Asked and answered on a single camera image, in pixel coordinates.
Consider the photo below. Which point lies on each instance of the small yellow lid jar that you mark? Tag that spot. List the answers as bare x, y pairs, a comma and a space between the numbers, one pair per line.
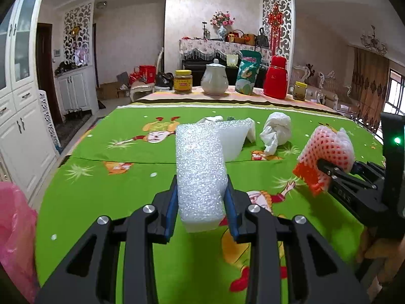
299, 91

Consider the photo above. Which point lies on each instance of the chandelier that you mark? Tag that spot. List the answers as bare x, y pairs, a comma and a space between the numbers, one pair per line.
372, 43

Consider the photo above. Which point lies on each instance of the low white cabinet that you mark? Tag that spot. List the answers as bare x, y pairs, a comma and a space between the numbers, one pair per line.
76, 90

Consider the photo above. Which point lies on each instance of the red thermos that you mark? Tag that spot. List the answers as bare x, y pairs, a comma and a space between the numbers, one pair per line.
276, 80

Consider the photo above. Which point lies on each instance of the white plastic bag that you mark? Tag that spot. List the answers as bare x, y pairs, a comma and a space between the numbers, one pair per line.
276, 131

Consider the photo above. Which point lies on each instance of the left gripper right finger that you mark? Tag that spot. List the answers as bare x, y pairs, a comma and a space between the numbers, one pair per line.
315, 272

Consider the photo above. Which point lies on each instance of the piano with lace cover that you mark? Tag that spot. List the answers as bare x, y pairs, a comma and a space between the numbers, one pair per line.
195, 54

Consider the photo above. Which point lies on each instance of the green snack bag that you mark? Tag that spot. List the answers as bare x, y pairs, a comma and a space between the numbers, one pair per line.
249, 67

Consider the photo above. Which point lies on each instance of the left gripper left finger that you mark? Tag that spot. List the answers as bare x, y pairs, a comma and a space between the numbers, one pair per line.
88, 273

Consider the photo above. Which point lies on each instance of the red gift bag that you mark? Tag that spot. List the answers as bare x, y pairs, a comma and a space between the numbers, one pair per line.
148, 73

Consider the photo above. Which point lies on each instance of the beige ornate sofa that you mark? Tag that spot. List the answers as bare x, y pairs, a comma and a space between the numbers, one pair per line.
324, 89

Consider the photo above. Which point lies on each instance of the cardboard box on floor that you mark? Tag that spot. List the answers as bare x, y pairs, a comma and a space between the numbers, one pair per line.
108, 91

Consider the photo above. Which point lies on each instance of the person right hand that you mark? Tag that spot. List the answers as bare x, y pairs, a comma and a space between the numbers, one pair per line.
392, 251

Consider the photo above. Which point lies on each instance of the green cartoon tablecloth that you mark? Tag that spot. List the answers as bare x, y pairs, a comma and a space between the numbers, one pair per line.
130, 156

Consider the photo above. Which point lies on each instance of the brown curtain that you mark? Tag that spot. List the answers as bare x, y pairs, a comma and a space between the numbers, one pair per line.
369, 86

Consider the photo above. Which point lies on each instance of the flower vase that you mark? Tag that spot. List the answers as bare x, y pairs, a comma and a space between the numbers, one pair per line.
222, 21

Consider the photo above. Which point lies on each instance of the white foam block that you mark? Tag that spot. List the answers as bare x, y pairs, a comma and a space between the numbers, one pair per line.
233, 135

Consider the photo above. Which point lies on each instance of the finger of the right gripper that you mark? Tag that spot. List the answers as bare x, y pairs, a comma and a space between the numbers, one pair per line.
368, 170
336, 181

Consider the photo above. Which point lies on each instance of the pink foam net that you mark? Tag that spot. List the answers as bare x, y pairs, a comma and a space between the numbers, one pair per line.
329, 144

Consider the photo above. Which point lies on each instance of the red chinese knot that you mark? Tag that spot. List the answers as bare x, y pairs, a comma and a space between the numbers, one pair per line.
275, 20

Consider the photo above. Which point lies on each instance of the black handbag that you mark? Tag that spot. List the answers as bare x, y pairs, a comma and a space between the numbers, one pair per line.
261, 40

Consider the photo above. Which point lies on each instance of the yellow lid honey jar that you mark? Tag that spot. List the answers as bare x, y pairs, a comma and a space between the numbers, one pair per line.
183, 81

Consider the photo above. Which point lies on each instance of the pink trash bag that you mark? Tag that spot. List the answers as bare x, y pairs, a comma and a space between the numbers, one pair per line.
18, 232

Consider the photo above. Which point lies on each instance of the white dining chair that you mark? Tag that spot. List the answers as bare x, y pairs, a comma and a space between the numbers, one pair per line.
137, 87

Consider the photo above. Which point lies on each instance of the white ceramic teapot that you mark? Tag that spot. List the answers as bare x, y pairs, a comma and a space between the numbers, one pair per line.
214, 81

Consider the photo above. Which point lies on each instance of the white foam piece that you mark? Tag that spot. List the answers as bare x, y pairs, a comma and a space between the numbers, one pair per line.
201, 177

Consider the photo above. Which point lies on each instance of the white display cabinet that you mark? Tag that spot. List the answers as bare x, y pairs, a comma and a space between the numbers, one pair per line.
27, 150

